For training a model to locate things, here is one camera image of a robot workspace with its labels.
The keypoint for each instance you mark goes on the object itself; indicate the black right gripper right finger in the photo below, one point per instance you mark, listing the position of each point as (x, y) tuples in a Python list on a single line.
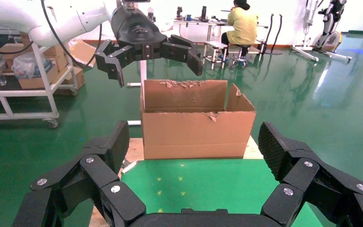
[(303, 175)]

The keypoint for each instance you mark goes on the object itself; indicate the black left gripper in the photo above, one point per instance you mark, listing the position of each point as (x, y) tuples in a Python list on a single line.
[(136, 31)]

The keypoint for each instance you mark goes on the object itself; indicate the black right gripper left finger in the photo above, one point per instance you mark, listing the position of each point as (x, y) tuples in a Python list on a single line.
[(100, 175)]

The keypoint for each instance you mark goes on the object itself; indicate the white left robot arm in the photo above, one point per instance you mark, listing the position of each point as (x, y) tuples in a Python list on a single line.
[(72, 15)]

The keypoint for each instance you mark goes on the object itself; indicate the flat cardboard sheet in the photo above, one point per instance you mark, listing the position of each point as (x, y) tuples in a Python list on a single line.
[(82, 51)]

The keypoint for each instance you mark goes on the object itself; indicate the brown cardboard box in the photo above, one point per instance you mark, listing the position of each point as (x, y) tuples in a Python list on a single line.
[(11, 50), (77, 78), (39, 80), (58, 55)]

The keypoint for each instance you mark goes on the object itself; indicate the large open cardboard carton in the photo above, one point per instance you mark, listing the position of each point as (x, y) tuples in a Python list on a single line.
[(197, 134)]

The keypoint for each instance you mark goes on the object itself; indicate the black desk gadget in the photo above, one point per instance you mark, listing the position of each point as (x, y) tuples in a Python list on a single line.
[(179, 12)]

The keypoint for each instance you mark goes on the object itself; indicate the blue cup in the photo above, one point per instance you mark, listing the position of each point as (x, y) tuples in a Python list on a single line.
[(188, 17)]

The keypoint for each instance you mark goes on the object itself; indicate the white desk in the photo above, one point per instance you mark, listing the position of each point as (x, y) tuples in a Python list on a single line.
[(196, 22)]

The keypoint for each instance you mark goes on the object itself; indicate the white square stool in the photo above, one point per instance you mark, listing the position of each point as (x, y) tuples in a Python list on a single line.
[(216, 45)]

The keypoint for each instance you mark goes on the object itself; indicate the black drink bottle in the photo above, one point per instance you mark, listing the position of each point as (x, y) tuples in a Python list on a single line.
[(203, 13)]

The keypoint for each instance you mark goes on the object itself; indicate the green cloth mat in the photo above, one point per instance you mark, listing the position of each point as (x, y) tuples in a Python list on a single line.
[(219, 185)]

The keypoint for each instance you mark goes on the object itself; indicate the black swivel stool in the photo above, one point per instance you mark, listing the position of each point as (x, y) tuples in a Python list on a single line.
[(240, 53)]

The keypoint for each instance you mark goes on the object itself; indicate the white wheeled cart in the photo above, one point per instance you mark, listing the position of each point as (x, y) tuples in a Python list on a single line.
[(47, 91)]

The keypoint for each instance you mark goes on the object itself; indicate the person in yellow shirt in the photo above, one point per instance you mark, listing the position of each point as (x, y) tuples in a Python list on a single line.
[(243, 26)]

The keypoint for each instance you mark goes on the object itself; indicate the clear plastic bag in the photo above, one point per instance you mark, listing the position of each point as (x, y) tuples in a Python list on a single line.
[(27, 64)]

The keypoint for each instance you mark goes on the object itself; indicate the black floor stand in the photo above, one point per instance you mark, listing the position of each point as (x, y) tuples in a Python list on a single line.
[(273, 47)]

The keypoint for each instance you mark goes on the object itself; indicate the clear plastic bottle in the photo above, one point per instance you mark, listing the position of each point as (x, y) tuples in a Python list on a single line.
[(1, 80)]

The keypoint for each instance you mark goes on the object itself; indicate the white exercise machine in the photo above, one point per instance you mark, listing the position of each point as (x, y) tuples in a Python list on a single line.
[(328, 34)]

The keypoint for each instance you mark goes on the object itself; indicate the white tube frame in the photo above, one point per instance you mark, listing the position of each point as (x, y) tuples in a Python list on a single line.
[(143, 70)]

